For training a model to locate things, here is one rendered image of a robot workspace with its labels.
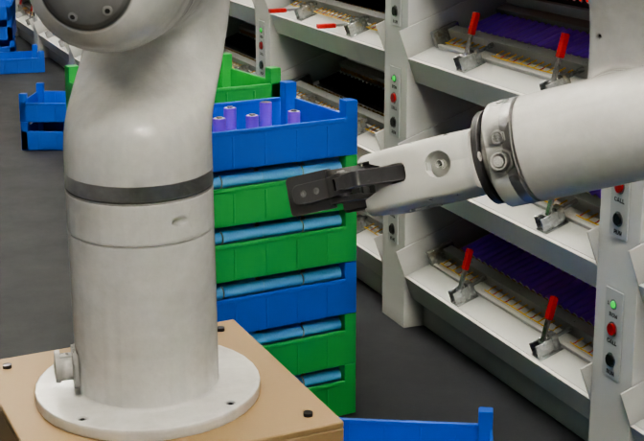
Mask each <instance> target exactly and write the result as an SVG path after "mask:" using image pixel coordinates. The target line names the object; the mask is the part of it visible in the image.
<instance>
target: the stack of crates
mask: <svg viewBox="0 0 644 441"><path fill-rule="evenodd" d="M78 68H79V67H78V65H76V64H73V65H65V66H64V70H65V95H66V110H67V106H68V102H69V99H70V95H71V92H72V88H73V84H74V81H75V77H76V75H77V72H78ZM280 81H281V67H277V66H268V67H266V68H265V78H263V77H260V76H257V75H253V74H250V73H247V72H243V71H241V70H238V69H234V68H232V54H230V53H223V57H222V63H221V67H220V73H219V78H218V87H217V92H216V97H215V104H217V103H227V102H236V101H246V100H256V99H265V98H275V97H280Z"/></svg>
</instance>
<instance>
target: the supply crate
mask: <svg viewBox="0 0 644 441"><path fill-rule="evenodd" d="M262 101H270V102H272V126H268V127H260V102H262ZM228 105H232V106H234V107H236V108H237V129H234V130H226V131H217V132H213V124H212V144H213V173H214V172H222V171H230V170H237V169H245V168H253V167H261V166H268V165H276V164H284V163H291V162H299V161H307V160H314V159H322V158H330V157H337V156H344V155H352V154H357V100H356V99H352V98H346V99H340V100H339V111H337V110H334V109H331V108H328V107H325V106H322V105H319V104H314V103H311V102H307V101H304V100H301V99H298V98H296V81H280V97H275V98H265V99H256V100H246V101H236V102H227V103H217V104H214V112H213V118H215V117H217V116H222V117H223V108H224V107H226V106H228ZM291 109H297V110H300V123H294V124H288V111H289V110H291ZM249 113H255V114H258V115H259V127H258V128H246V126H245V115H247V114H249Z"/></svg>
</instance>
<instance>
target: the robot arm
mask: <svg viewBox="0 0 644 441"><path fill-rule="evenodd" d="M30 1H31V4H32V6H33V9H34V12H35V13H36V15H37V16H38V18H39V19H40V21H41V22H42V24H43V25H44V26H45V27H46V28H47V29H48V30H49V31H50V32H51V33H52V34H53V35H54V36H56V37H57V38H59V39H61V40H62V41H64V42H65V43H67V44H69V45H71V46H74V47H77V48H79V49H82V53H81V57H80V65H79V68H78V72H77V75H76V77H75V81H74V84H73V88H72V92H71V95H70V99H69V102H68V106H67V110H66V116H65V121H64V129H63V164H64V180H65V197H66V214H67V228H68V244H69V261H70V276H71V292H72V308H73V324H74V340H75V343H74V344H71V345H70V347H71V352H69V353H60V352H59V350H55V351H54V364H53V365H52V366H51V367H49V368H48V369H47V370H46V371H45V372H44V373H43V374H42V375H41V376H40V377H39V379H38V381H37V383H36V385H35V403H36V406H37V409H38V411H39V412H40V414H41V415H42V416H43V417H44V419H46V420H47V421H48V422H50V423H51V424H53V425H54V426H56V427H58V428H60V429H63V430H65V431H67V432H71V433H74V434H76V435H79V436H83V437H88V438H93V439H99V440H105V441H164V440H171V439H176V438H183V437H187V436H191V435H196V434H200V433H203V432H206V431H209V430H211V429H216V428H219V427H221V426H223V425H226V424H228V423H230V422H232V421H234V420H236V419H237V418H239V417H240V416H242V415H243V414H244V413H245V412H246V411H247V410H248V409H250V408H251V407H252V406H253V405H254V404H255V402H256V401H257V399H258V397H259V394H260V388H261V386H260V375H259V371H258V369H257V368H256V366H255V365H254V364H253V362H252V361H250V360H249V359H248V358H246V357H245V356H243V355H242V354H240V353H238V352H236V351H234V350H231V349H229V348H226V347H223V346H221V345H218V311H217V277H216V243H215V213H214V175H213V144H212V124H213V112H214V104H215V97H216V92H217V87H218V82H219V73H220V67H221V63H222V57H223V51H224V45H225V38H226V32H227V25H228V16H229V7H230V0H30ZM588 3H589V56H588V71H587V80H583V81H575V82H572V83H568V84H564V85H560V86H556V87H552V88H548V89H544V90H541V91H537V92H533V93H529V94H525V95H521V96H516V97H513V98H509V99H505V100H499V101H497V102H493V103H489V104H488V105H487V106H486V108H485V110H482V111H478V112H476V114H475V115H474V116H473V118H472V122H471V128H469V129H464V130H460V131H455V132H452V133H447V134H443V135H439V136H435V137H430V138H426V139H423V140H419V141H415V142H411V143H407V144H403V145H399V146H397V147H393V148H389V149H386V150H382V151H376V152H372V153H369V154H366V155H363V156H361V157H360V158H359V160H358V161H357V165H356V166H351V167H345V168H339V169H333V170H331V169H325V170H321V171H317V172H312V173H308V174H301V175H297V176H293V177H289V178H288V179H287V181H286V185H287V195H288V200H289V206H290V211H291V214H292V216H294V217H299V216H304V215H307V214H312V213H316V212H321V211H325V210H330V209H334V208H337V204H340V203H343V207H344V211H345V212H346V213H352V212H356V211H361V210H366V212H367V213H368V214H370V215H371V216H386V215H398V214H407V213H413V212H417V211H421V210H425V209H428V208H432V207H437V206H441V205H446V204H450V203H454V202H458V201H463V200H467V199H471V198H475V197H482V196H485V195H487V196H488V197H489V199H490V200H492V201H493V202H494V203H496V204H501V203H506V204H508V205H509V206H512V207H516V206H520V205H525V204H530V203H535V202H539V201H545V200H549V199H553V198H558V197H567V196H572V195H577V194H580V193H585V192H590V191H595V190H600V189H605V188H609V187H613V186H618V185H623V184H628V183H633V182H637V181H642V180H644V0H588Z"/></svg>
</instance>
